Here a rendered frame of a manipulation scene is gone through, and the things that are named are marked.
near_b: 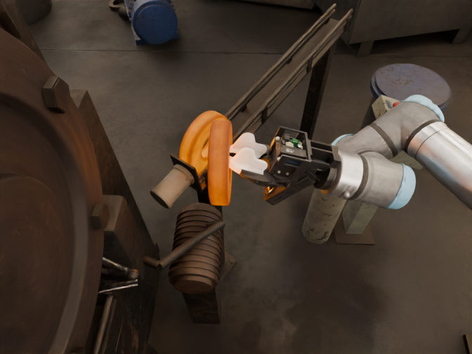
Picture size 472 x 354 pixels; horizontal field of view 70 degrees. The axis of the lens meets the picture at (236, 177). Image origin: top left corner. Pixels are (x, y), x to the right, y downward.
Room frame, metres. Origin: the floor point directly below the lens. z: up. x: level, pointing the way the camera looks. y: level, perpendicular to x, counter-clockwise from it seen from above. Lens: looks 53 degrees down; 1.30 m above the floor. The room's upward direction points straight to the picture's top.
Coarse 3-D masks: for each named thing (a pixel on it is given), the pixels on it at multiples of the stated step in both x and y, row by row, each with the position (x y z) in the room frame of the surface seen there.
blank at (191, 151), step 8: (208, 112) 0.59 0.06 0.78; (216, 112) 0.60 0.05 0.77; (200, 120) 0.56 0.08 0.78; (208, 120) 0.56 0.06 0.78; (192, 128) 0.54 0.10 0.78; (200, 128) 0.54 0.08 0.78; (208, 128) 0.55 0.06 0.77; (184, 136) 0.53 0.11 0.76; (192, 136) 0.52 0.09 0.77; (200, 136) 0.53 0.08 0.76; (208, 136) 0.55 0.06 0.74; (184, 144) 0.51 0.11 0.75; (192, 144) 0.51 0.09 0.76; (200, 144) 0.52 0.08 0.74; (208, 144) 0.58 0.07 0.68; (184, 152) 0.50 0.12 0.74; (192, 152) 0.50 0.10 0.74; (200, 152) 0.52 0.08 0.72; (184, 160) 0.50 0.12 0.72; (192, 160) 0.50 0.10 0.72; (200, 160) 0.52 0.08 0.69; (200, 168) 0.51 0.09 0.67
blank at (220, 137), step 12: (216, 120) 0.45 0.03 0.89; (228, 120) 0.45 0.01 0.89; (216, 132) 0.40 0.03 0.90; (228, 132) 0.40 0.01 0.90; (216, 144) 0.38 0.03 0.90; (228, 144) 0.38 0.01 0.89; (216, 156) 0.36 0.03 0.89; (228, 156) 0.37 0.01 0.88; (216, 168) 0.34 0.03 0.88; (228, 168) 0.36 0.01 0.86; (216, 180) 0.33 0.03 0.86; (228, 180) 0.35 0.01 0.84; (216, 192) 0.32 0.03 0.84; (228, 192) 0.34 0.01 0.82; (216, 204) 0.33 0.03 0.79; (228, 204) 0.34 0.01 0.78
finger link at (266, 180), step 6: (240, 174) 0.37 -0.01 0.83; (246, 174) 0.37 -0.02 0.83; (252, 174) 0.36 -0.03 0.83; (258, 174) 0.36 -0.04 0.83; (264, 174) 0.37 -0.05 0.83; (252, 180) 0.36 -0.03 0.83; (258, 180) 0.35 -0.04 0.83; (264, 180) 0.36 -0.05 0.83; (270, 180) 0.36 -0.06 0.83; (264, 186) 0.35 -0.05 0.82; (270, 186) 0.35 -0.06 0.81; (276, 186) 0.35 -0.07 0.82
